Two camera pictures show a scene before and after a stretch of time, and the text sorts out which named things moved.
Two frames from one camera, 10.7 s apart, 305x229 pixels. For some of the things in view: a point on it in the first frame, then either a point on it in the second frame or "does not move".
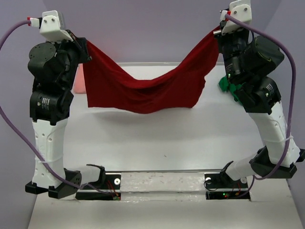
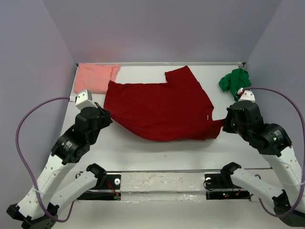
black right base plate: (222, 181) does not move
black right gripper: (223, 38) → (226, 126)
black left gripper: (79, 44) → (106, 114)
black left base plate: (112, 181) does not move
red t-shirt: (105, 87) → (177, 110)
